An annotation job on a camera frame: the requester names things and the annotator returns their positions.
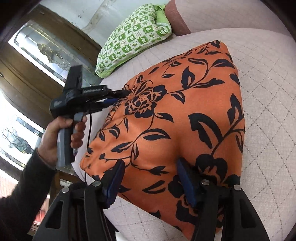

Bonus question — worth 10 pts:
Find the orange black floral blouse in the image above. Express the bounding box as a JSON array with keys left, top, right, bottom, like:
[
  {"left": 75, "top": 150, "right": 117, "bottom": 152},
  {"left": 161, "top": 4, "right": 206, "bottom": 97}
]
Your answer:
[{"left": 80, "top": 40, "right": 245, "bottom": 238}]

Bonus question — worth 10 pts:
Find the black sleeved left forearm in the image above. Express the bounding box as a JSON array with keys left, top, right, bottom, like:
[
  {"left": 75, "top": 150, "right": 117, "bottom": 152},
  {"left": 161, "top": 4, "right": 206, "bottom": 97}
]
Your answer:
[{"left": 1, "top": 150, "right": 56, "bottom": 240}]

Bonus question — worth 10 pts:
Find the person left hand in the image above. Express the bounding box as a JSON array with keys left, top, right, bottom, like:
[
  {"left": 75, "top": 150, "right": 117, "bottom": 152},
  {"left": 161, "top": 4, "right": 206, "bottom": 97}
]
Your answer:
[{"left": 37, "top": 116, "right": 87, "bottom": 168}]

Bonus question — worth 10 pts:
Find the wooden stained glass door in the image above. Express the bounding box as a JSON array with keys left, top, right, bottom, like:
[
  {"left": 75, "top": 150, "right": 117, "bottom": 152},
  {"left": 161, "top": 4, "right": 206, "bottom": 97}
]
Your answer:
[{"left": 1, "top": 5, "right": 101, "bottom": 176}]

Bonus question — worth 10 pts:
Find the green white checkered pillow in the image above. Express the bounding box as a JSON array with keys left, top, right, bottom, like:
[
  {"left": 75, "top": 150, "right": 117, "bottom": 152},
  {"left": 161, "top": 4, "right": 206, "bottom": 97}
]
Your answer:
[{"left": 95, "top": 4, "right": 172, "bottom": 78}]

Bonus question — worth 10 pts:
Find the pink bolster cushion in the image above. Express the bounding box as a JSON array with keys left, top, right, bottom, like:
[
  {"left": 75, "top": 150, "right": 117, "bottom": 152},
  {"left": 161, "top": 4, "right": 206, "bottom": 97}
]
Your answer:
[{"left": 164, "top": 0, "right": 292, "bottom": 37}]

